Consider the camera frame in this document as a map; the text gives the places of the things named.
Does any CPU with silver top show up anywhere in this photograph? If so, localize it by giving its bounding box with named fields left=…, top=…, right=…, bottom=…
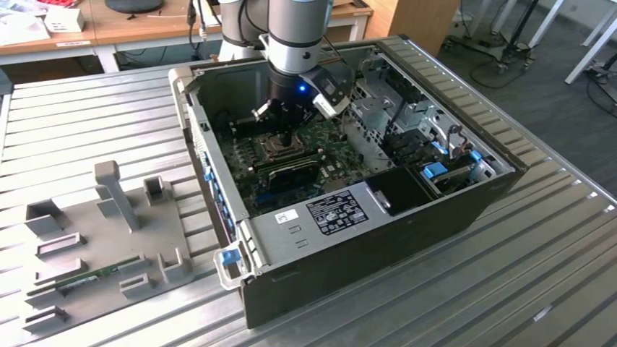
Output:
left=267, top=134, right=299, bottom=153

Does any metal socket cover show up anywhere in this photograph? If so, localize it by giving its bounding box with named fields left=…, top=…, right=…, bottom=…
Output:
left=256, top=129, right=309, bottom=163

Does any CPU socket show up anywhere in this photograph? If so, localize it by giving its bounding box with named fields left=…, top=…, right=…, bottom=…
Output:
left=255, top=127, right=309, bottom=163

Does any green motherboard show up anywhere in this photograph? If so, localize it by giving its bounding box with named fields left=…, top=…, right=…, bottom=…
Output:
left=212, top=108, right=388, bottom=218

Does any silver metal drive cage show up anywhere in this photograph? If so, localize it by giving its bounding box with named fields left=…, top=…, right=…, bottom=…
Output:
left=344, top=50, right=439, bottom=171

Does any silver power supply unit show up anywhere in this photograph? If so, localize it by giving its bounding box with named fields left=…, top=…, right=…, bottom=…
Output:
left=240, top=181, right=393, bottom=278

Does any blue disk carrier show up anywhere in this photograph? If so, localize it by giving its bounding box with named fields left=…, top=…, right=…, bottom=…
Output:
left=419, top=162, right=451, bottom=181

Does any wooden cabinet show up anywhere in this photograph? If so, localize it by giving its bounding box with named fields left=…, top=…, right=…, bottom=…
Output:
left=388, top=0, right=463, bottom=57

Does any wooden desk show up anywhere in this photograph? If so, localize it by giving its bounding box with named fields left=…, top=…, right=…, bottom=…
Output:
left=0, top=0, right=375, bottom=75

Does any hard disk drive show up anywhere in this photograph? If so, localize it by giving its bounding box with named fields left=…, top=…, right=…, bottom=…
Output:
left=424, top=164, right=497, bottom=194

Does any dark open PC case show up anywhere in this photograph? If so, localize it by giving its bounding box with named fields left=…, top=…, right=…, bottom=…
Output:
left=167, top=34, right=530, bottom=330

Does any black round object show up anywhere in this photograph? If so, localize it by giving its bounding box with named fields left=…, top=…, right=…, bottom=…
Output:
left=104, top=0, right=164, bottom=14

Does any dark wheeled base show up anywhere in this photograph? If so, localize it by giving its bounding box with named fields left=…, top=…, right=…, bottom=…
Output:
left=441, top=34, right=489, bottom=52

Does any grey parts rack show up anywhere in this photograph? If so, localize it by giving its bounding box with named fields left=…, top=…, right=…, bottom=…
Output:
left=21, top=160, right=197, bottom=335

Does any white cardboard box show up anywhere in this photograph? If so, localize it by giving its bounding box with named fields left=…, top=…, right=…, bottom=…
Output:
left=43, top=7, right=87, bottom=34

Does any black wheeled stand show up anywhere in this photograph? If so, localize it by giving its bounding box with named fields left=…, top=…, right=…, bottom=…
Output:
left=490, top=0, right=540, bottom=75

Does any white table leg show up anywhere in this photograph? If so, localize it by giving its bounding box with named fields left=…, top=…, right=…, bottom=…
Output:
left=528, top=0, right=566, bottom=50

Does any green RAM stick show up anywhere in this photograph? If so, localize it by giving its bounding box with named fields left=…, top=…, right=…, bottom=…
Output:
left=24, top=257, right=141, bottom=296

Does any grey cable bundle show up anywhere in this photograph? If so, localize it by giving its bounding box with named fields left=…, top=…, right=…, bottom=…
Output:
left=445, top=124, right=475, bottom=160

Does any white table frame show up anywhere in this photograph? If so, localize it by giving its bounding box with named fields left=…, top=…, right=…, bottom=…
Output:
left=562, top=21, right=617, bottom=86

